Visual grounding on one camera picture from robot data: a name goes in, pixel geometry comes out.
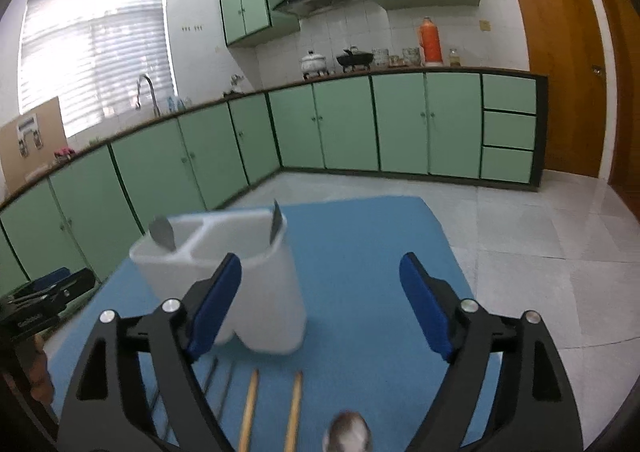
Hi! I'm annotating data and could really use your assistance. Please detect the cardboard water purifier box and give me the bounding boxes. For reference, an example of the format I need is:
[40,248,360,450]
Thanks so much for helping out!
[0,97,69,194]

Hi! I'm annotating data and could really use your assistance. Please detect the wooden door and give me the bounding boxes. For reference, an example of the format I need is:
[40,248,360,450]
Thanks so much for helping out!
[499,0,609,179]

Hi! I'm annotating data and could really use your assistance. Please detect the blue mat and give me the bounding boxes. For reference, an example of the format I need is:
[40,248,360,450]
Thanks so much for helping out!
[47,196,503,452]

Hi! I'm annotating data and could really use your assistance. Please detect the white window blind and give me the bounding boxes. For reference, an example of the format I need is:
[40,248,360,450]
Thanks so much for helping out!
[19,0,177,139]

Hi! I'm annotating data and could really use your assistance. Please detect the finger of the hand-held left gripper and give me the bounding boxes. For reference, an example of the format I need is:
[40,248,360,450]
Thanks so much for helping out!
[30,267,97,307]

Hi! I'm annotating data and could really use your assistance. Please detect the black wok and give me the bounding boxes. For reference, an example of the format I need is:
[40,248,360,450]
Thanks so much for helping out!
[335,46,375,72]

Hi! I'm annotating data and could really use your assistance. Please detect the white cooking pot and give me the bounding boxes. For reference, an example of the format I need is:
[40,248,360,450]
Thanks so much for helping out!
[299,50,329,78]

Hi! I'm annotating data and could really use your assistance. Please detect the grey metal utensil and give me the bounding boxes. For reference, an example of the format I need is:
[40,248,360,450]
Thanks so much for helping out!
[268,199,284,246]

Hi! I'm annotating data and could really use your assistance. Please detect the white utensil holder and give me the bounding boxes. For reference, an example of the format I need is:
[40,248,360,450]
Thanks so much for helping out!
[129,209,307,355]

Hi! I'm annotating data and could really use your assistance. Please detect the green lower kitchen cabinets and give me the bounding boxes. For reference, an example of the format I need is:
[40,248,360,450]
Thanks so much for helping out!
[0,66,549,303]

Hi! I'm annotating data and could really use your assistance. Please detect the metal kitchen faucet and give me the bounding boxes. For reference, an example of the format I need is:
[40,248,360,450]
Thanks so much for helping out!
[135,74,162,117]

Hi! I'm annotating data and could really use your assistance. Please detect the metal spoon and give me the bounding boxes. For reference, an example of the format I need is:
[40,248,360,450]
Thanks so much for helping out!
[322,410,374,452]
[149,215,177,253]

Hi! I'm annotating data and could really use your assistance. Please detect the person's left hand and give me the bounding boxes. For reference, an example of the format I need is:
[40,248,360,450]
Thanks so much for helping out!
[27,332,55,408]

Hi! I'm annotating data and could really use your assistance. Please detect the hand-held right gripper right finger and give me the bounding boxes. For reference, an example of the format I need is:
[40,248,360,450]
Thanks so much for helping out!
[399,252,586,452]

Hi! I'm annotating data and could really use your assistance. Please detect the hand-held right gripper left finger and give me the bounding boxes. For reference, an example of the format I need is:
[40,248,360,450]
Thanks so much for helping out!
[57,252,243,452]

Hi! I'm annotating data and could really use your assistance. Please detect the orange thermos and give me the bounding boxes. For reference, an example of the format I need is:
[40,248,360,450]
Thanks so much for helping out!
[418,16,445,68]

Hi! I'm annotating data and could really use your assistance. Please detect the wooden door frame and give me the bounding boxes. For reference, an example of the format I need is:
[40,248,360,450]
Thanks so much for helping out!
[589,0,640,224]

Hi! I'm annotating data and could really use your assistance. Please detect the wooden chopstick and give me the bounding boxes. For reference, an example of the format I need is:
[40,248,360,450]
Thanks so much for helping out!
[284,371,305,452]
[238,368,261,452]

